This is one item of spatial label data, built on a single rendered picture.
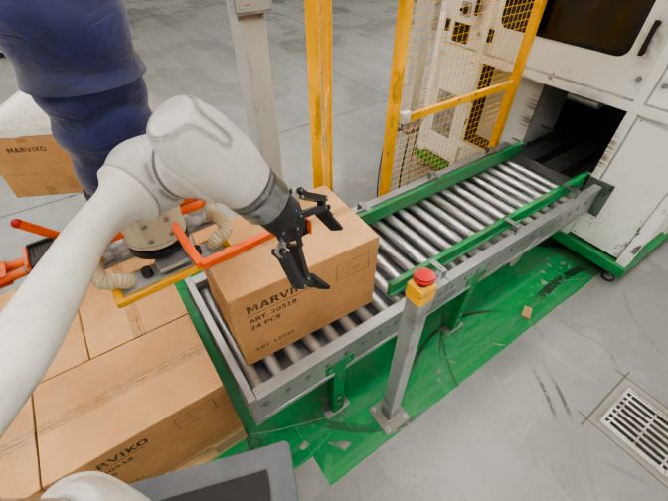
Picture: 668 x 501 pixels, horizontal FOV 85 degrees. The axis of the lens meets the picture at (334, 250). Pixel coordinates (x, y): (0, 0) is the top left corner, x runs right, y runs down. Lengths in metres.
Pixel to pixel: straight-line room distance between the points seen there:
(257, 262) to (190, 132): 0.86
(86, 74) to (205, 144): 0.42
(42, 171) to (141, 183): 2.03
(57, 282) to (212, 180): 0.21
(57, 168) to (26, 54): 1.71
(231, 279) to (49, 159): 1.53
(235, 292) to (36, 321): 0.83
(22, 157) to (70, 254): 2.09
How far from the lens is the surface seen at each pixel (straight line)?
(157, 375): 1.63
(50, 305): 0.47
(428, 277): 1.14
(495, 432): 2.13
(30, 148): 2.55
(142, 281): 1.13
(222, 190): 0.53
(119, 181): 0.61
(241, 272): 1.28
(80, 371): 1.79
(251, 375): 1.51
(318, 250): 1.32
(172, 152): 0.50
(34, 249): 1.18
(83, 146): 0.94
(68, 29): 0.85
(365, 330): 1.53
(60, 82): 0.88
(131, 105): 0.93
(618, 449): 2.37
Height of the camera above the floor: 1.87
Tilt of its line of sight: 44 degrees down
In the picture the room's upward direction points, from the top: straight up
